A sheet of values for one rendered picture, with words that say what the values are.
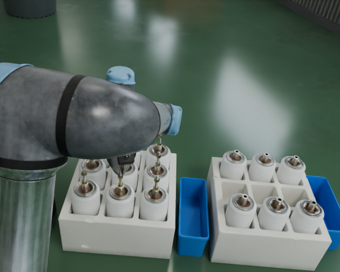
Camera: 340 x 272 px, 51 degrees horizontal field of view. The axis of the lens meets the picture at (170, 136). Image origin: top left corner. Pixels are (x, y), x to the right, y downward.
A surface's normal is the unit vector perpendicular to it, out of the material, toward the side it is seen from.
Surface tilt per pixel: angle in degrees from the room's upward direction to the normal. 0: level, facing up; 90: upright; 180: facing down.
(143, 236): 90
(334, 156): 0
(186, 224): 0
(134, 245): 90
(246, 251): 90
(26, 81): 21
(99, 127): 65
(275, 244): 90
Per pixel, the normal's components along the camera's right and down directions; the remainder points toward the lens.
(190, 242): -0.04, 0.63
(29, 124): -0.15, 0.37
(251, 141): 0.10, -0.79
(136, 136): 0.75, 0.42
